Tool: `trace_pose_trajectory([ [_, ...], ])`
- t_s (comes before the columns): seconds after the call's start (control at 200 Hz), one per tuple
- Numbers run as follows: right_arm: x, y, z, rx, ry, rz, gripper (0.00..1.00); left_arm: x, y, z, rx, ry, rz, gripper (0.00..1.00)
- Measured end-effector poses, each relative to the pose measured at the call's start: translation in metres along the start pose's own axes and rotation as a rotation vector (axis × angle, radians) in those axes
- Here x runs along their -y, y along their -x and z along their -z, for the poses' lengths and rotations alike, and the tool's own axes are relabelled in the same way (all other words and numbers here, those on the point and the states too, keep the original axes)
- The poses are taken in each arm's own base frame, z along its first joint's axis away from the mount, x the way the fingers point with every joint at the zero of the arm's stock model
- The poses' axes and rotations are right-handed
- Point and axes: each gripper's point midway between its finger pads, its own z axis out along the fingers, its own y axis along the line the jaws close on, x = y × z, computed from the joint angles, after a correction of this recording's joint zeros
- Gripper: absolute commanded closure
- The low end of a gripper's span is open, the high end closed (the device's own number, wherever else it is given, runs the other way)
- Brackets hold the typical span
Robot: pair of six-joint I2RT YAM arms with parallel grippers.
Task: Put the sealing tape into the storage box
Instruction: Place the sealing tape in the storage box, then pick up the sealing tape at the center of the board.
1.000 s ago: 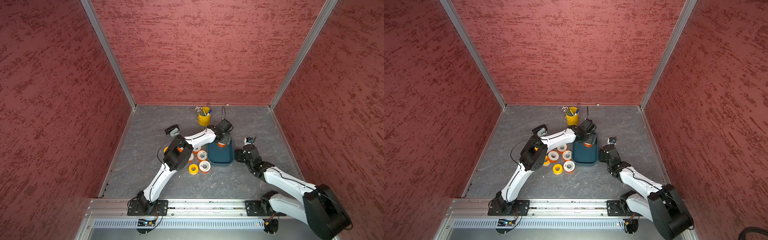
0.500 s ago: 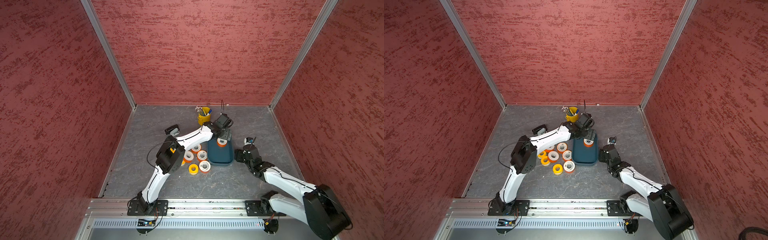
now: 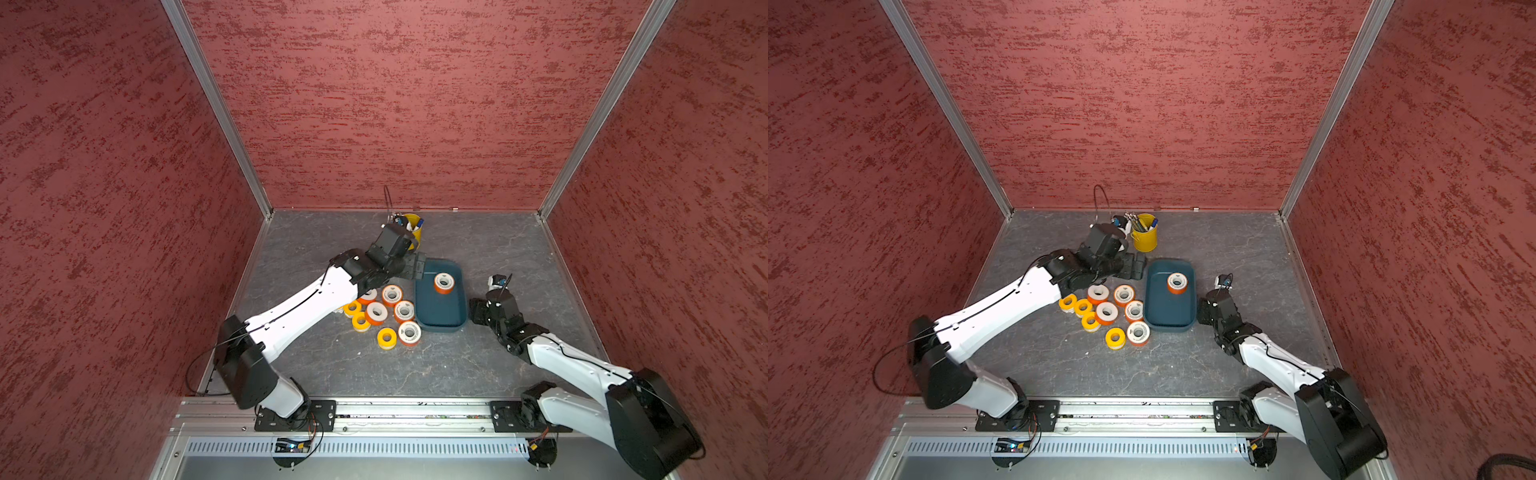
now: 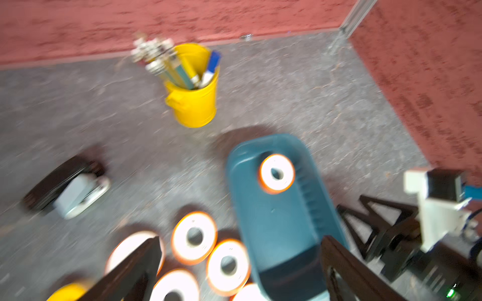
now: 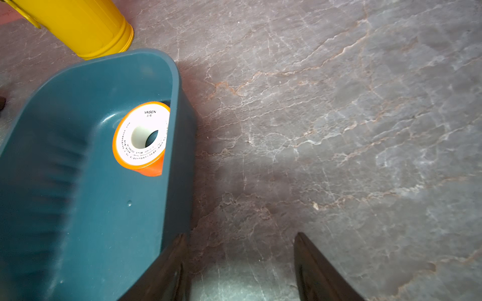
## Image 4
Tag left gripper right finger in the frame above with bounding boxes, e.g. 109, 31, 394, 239
321, 235, 404, 300

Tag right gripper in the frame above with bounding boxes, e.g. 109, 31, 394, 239
336, 194, 426, 283

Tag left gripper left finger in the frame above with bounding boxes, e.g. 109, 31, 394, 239
79, 237, 163, 301

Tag orange tape roll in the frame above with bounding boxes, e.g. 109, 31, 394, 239
104, 230, 166, 275
230, 283, 269, 301
171, 211, 218, 266
258, 154, 296, 194
150, 268, 200, 301
207, 239, 251, 297

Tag teal storage box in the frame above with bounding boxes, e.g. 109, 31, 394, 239
226, 134, 347, 300

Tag orange tape roll top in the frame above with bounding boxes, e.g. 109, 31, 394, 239
258, 154, 296, 194

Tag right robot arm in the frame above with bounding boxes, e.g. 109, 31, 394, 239
336, 195, 481, 300

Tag orange tape roll bottom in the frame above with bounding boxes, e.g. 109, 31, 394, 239
230, 283, 269, 301

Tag black grey stapler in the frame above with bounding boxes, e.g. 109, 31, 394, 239
22, 155, 111, 219

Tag yellow pen cup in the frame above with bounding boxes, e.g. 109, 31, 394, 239
164, 43, 220, 128

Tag pens in cup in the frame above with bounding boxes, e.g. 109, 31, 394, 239
131, 34, 221, 90

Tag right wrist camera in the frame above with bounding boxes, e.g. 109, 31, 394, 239
404, 168, 481, 253

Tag right corner aluminium post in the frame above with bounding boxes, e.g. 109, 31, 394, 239
326, 0, 377, 56

